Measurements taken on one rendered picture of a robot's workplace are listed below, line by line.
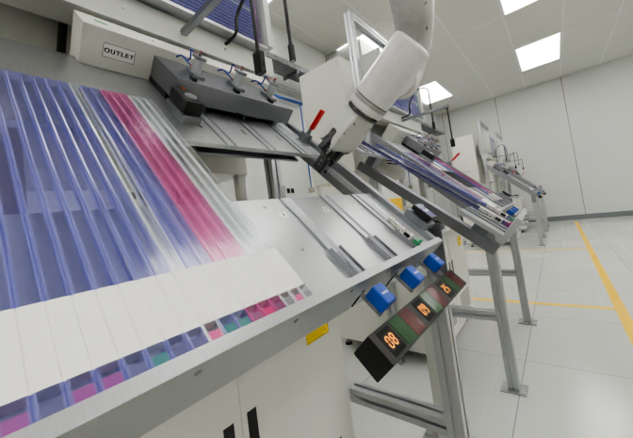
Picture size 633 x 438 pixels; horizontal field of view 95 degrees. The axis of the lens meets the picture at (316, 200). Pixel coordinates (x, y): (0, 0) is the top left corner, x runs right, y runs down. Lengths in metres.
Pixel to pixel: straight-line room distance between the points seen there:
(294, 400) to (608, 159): 7.75
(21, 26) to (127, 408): 0.88
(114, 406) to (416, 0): 0.68
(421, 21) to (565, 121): 7.53
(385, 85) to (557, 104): 7.67
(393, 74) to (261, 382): 0.68
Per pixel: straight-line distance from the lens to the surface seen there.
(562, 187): 8.06
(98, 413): 0.22
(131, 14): 0.91
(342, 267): 0.42
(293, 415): 0.82
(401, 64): 0.63
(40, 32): 1.00
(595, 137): 8.13
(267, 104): 0.83
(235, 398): 0.70
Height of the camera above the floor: 0.82
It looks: 3 degrees up
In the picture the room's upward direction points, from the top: 8 degrees counter-clockwise
